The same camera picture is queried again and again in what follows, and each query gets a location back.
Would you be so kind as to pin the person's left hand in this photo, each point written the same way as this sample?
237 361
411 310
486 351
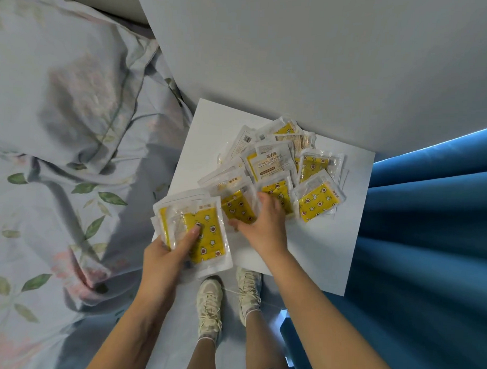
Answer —
160 271

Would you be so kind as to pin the person's right hand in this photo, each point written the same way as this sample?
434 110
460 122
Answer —
271 235

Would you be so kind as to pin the pile of yellow sachet packets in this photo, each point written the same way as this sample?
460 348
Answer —
318 201

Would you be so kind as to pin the person's right forearm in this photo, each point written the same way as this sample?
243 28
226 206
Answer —
330 329

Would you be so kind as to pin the person's left forearm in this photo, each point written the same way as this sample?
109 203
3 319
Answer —
126 341

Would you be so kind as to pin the person's left white shoe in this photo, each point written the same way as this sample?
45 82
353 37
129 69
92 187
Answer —
209 308

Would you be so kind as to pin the white bedside table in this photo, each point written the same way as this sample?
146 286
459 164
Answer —
336 253

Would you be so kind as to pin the person's left leg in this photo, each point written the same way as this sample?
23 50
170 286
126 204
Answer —
201 360

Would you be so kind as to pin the person's leg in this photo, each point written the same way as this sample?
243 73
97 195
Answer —
263 346
201 360

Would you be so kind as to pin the person's right leg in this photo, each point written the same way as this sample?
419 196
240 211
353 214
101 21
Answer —
263 346

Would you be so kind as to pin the floral bed sheet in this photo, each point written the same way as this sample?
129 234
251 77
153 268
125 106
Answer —
33 262

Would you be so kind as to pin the blue curtain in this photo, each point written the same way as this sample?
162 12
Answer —
424 256

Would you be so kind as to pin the floral pillow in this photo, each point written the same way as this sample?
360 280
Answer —
51 84

